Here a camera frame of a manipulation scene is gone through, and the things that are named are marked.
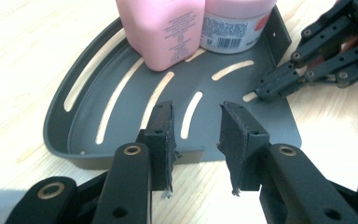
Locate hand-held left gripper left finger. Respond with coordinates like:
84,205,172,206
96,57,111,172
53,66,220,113
142,100,182,200

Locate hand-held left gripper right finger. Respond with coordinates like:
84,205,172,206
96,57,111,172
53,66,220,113
216,100,272,198

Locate dark grey corner shelf rack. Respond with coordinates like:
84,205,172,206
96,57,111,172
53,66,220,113
42,5,303,171

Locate pink jar with white lid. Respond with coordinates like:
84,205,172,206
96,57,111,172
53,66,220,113
200,0,279,56

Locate pink bottle with blue cap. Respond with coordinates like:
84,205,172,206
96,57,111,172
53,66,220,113
115,0,207,73

